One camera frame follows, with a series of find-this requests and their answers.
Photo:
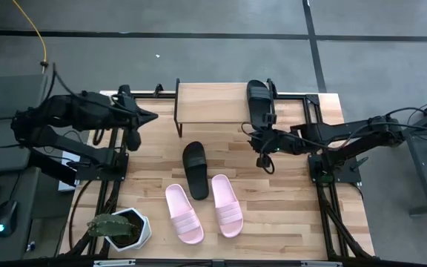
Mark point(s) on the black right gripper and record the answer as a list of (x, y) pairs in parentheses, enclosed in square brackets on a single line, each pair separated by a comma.
[(285, 141)]

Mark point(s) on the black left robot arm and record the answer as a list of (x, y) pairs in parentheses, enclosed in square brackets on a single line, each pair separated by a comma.
[(50, 111)]

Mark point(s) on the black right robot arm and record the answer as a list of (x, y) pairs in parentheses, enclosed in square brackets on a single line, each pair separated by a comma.
[(347, 131)]

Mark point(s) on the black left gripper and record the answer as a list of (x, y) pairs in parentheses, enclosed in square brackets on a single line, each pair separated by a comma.
[(102, 111)]

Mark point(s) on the green cactus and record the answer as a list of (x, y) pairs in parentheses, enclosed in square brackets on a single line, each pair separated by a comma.
[(109, 226)]

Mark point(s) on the dark grey side desk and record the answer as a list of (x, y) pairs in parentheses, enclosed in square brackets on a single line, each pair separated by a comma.
[(2, 96)]

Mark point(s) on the pink foam slide sandal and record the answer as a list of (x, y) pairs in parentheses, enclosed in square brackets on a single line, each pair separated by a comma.
[(184, 215), (227, 207)]

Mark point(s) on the black computer mouse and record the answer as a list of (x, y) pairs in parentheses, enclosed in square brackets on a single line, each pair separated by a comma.
[(6, 219)]

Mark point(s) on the white hexagonal plant pot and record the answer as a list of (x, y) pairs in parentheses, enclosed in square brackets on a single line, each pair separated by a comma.
[(145, 230)]

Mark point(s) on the white power adapter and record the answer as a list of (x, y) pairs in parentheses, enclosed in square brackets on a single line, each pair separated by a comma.
[(67, 178)]

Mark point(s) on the black aluminium table frame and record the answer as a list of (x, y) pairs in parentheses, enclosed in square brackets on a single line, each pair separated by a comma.
[(291, 97)]

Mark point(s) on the wooden shelf with black frame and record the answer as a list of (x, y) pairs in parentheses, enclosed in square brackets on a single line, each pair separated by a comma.
[(213, 104)]

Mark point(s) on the silver metal bracket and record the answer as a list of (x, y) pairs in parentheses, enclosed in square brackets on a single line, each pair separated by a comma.
[(321, 264), (113, 263)]

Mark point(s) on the black foam slide sandal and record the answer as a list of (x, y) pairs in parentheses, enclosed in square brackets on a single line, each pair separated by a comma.
[(195, 170), (258, 100)]

